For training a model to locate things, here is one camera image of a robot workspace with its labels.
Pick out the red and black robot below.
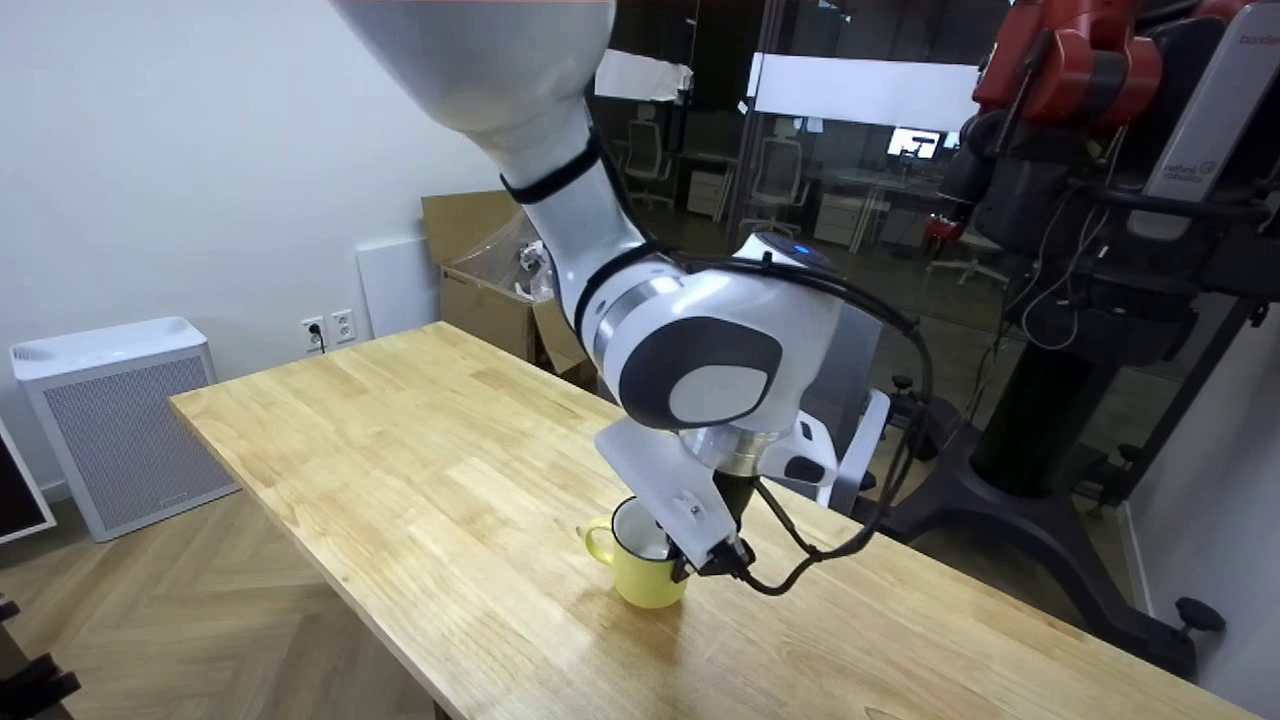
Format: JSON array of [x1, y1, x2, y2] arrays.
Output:
[[884, 0, 1280, 675]]

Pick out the clear plastic packing bag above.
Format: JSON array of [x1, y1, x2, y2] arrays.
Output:
[[459, 213, 557, 306]]

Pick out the open cardboard box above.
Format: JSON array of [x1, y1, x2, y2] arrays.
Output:
[[418, 191, 584, 375]]

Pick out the white air purifier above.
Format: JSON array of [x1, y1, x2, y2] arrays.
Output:
[[6, 318, 230, 542]]

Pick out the yellow enamel mug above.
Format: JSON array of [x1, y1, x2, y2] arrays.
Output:
[[580, 498, 683, 613]]

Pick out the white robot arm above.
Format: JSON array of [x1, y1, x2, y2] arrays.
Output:
[[331, 0, 836, 441]]

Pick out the wall power outlet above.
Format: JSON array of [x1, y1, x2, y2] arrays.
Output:
[[301, 308, 354, 354]]

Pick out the grey office chair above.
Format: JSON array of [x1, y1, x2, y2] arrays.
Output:
[[799, 308, 884, 512]]

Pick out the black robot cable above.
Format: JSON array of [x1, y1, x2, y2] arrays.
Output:
[[690, 252, 939, 599]]

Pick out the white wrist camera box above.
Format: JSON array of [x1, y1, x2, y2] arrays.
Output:
[[596, 422, 751, 577]]

